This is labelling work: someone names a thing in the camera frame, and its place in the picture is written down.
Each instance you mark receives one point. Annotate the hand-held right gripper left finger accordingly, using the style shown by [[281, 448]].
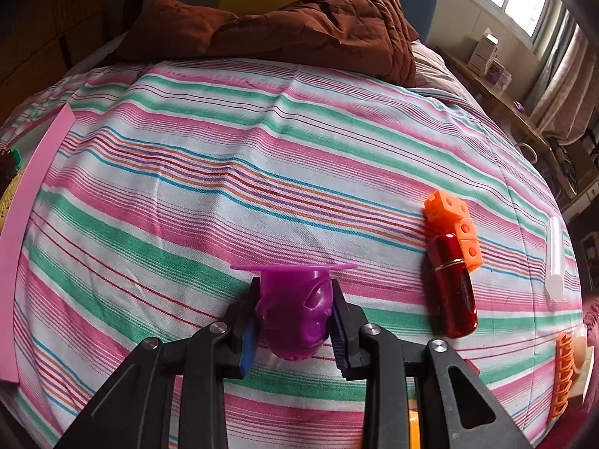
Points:
[[248, 341]]

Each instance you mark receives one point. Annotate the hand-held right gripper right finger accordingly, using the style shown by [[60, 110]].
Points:
[[339, 336]]

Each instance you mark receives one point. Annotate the purple plastic toy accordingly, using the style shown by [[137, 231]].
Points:
[[295, 308]]

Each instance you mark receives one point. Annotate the red metallic cylinder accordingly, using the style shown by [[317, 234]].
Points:
[[454, 290]]

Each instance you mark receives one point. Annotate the orange cube block toy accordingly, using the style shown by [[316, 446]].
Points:
[[449, 210]]

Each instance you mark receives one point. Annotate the pink shallow cardboard box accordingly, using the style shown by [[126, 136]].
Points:
[[28, 196]]

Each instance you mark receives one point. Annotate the striped bed sheet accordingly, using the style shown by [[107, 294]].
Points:
[[234, 173]]

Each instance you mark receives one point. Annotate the orange plastic comb strip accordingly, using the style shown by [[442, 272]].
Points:
[[564, 374]]

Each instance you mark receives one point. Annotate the translucent glue stick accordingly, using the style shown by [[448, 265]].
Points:
[[554, 262]]

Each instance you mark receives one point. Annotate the pale pillow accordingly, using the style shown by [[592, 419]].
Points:
[[440, 70]]

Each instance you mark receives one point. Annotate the wooden side table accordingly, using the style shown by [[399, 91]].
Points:
[[496, 93]]

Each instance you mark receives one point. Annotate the small purple object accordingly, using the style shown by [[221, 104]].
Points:
[[520, 106]]

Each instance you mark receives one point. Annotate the purple carton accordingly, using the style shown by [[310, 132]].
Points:
[[498, 75]]

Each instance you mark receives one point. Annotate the brown quilt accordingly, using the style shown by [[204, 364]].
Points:
[[281, 32]]

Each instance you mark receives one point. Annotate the white carton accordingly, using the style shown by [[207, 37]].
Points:
[[482, 54]]

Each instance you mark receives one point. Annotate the pale striped curtain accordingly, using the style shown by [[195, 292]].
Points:
[[566, 89]]

